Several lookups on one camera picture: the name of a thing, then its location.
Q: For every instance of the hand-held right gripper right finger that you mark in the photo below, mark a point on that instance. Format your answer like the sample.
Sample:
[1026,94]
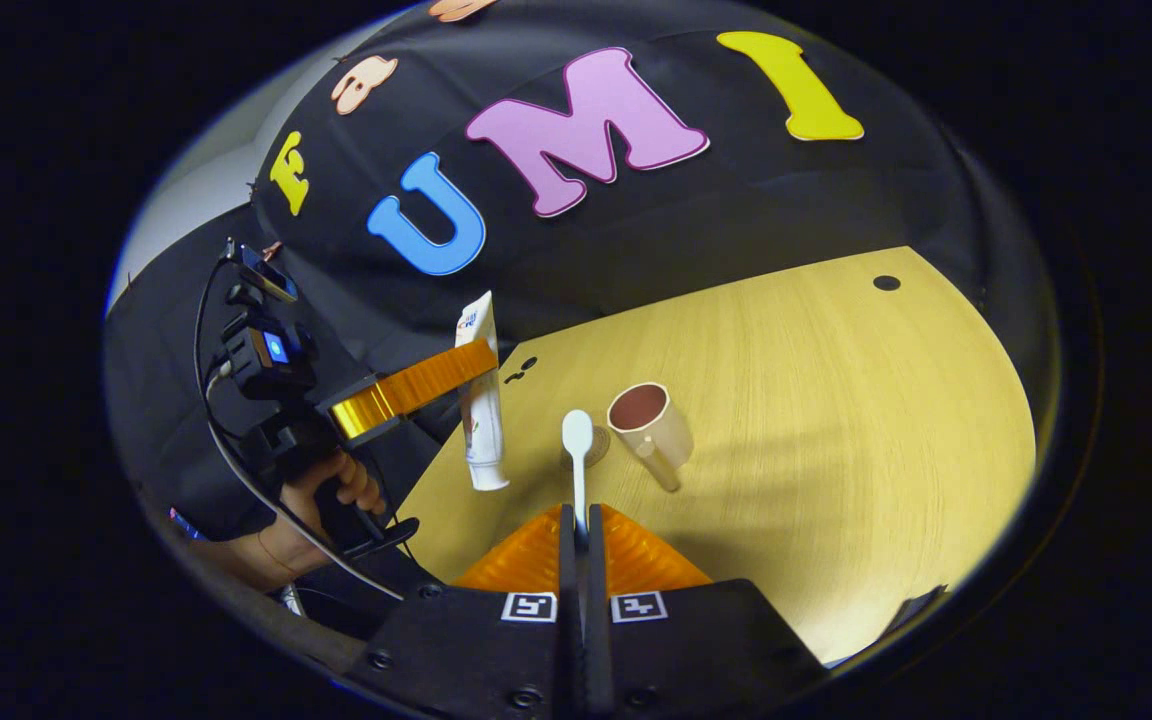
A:
[696,650]

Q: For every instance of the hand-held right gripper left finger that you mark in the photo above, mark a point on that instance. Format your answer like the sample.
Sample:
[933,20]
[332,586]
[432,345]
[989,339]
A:
[476,650]

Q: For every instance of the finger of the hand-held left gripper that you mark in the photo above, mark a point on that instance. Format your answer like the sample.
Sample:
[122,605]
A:
[416,388]

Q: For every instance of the white toothpaste tube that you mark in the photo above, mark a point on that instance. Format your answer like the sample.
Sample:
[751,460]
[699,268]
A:
[484,440]

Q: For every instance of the white toothbrush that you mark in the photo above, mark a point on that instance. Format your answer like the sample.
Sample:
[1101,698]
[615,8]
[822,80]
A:
[578,435]

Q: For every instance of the round cork coaster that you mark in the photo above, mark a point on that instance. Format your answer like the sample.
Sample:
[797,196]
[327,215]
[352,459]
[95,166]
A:
[600,447]

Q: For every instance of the wooden desktop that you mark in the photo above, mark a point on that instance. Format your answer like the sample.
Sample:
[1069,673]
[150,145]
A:
[836,420]

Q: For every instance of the black backdrop cloth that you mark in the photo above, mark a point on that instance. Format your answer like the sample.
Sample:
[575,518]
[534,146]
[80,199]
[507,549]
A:
[736,200]

